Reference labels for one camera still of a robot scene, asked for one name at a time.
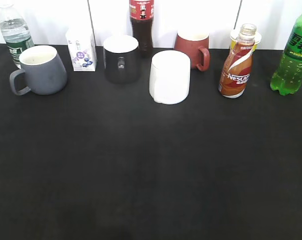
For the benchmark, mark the brown Nescafe coffee bottle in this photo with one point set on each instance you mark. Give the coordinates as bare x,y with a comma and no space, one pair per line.
237,67

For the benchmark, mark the grey ceramic mug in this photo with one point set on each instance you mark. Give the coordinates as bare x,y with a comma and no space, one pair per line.
43,70

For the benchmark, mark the white ceramic mug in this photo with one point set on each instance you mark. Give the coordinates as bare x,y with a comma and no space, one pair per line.
170,75

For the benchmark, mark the black ceramic mug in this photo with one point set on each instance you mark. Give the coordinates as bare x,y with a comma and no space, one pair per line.
121,59

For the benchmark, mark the red ceramic mug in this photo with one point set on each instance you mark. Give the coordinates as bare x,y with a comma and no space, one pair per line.
195,44

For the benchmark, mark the green sprite bottle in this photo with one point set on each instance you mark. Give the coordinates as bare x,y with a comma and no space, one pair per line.
287,79

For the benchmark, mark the small white milk carton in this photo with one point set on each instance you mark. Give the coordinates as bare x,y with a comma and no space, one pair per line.
82,49

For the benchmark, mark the cola bottle red label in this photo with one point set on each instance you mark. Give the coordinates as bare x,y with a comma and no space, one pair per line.
141,18

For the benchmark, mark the clear water bottle green label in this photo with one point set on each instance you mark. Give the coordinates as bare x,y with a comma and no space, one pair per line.
15,31

